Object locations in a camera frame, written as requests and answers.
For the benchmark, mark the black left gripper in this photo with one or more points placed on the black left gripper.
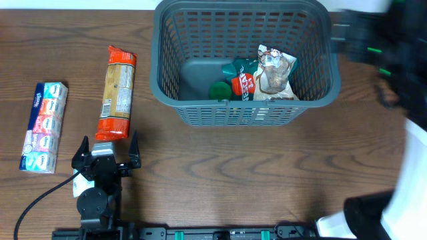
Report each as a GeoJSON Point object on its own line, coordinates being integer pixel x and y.
{"type": "Point", "coordinates": [125, 169]}

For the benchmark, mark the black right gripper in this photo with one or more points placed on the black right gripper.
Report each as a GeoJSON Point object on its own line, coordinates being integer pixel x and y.
{"type": "Point", "coordinates": [349, 41]}

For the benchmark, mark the red spaghetti packet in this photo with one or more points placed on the red spaghetti packet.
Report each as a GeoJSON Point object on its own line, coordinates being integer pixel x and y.
{"type": "Point", "coordinates": [114, 119]}

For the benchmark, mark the Kleenex tissue multipack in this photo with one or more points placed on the Kleenex tissue multipack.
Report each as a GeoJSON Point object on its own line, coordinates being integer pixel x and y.
{"type": "Point", "coordinates": [39, 153]}

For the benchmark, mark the brown white snack bag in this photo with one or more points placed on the brown white snack bag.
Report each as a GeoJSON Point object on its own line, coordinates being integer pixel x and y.
{"type": "Point", "coordinates": [272, 78]}

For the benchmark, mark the green lid jar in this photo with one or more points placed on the green lid jar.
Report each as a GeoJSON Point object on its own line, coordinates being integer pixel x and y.
{"type": "Point", "coordinates": [220, 91]}

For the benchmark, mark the green Nescafe bag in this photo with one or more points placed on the green Nescafe bag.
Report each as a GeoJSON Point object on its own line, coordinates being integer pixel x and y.
{"type": "Point", "coordinates": [240, 75]}

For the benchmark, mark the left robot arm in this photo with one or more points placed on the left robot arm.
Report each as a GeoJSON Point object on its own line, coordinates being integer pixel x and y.
{"type": "Point", "coordinates": [99, 206]}

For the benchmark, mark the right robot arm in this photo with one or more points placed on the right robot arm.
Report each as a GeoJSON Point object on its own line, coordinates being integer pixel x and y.
{"type": "Point", "coordinates": [305, 168]}

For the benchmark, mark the white teal small packet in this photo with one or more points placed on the white teal small packet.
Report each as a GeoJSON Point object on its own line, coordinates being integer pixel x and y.
{"type": "Point", "coordinates": [80, 184]}

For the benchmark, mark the grey plastic basket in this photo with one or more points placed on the grey plastic basket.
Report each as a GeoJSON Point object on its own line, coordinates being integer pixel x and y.
{"type": "Point", "coordinates": [192, 40]}

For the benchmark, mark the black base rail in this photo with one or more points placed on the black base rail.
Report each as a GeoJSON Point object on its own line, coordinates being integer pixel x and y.
{"type": "Point", "coordinates": [286, 231]}

